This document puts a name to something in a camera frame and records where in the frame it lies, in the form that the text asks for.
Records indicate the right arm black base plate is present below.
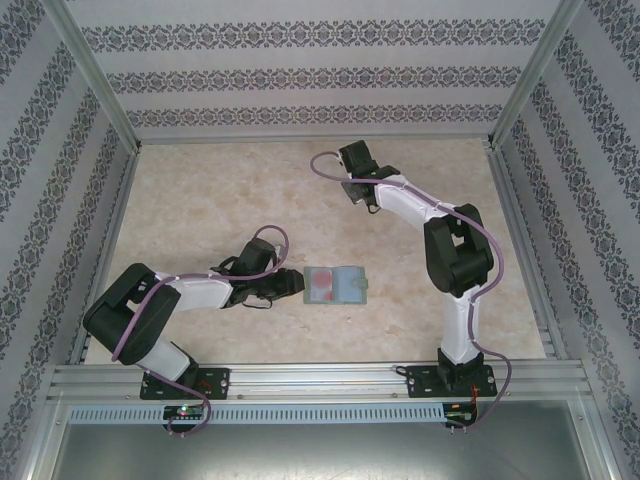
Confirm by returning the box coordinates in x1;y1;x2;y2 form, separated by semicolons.
405;363;500;400

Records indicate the aluminium side rail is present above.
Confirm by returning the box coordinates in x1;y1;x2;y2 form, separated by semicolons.
67;144;144;366
484;142;569;361

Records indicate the left aluminium frame post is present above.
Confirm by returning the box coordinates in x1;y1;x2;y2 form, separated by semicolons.
42;0;144;151

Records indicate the card with red circles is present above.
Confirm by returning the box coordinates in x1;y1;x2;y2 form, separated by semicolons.
309;268;336;303

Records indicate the green card holder wallet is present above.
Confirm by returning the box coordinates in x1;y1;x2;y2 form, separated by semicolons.
302;264;368;307

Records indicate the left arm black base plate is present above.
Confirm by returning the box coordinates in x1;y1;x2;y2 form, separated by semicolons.
139;366;232;402

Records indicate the slotted grey cable duct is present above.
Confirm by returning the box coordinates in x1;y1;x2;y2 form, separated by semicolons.
67;402;449;425

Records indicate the grey sheet metal panel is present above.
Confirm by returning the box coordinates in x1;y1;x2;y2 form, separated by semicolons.
29;394;616;480

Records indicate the left aluminium side rail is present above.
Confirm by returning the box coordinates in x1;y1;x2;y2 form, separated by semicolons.
67;144;144;366

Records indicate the left gripper thin black cable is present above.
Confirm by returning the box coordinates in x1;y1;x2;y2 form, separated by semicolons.
241;292;274;311

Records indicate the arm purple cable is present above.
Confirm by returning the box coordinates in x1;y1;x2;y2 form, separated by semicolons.
109;224;292;439
309;149;516;431

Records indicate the long aluminium mounting rail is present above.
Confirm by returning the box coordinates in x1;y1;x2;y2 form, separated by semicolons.
47;360;586;401

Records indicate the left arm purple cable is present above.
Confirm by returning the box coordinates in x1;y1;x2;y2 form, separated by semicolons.
109;224;292;439

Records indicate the right aluminium frame post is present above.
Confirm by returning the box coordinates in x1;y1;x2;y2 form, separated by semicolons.
487;0;586;149

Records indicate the right aluminium side rail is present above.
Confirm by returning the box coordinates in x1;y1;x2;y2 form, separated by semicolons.
484;142;569;361

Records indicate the aluminium frame post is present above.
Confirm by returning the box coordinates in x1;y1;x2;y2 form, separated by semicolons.
42;0;144;151
487;0;586;149

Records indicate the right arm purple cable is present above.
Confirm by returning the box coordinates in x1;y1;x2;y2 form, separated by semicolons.
309;149;516;431

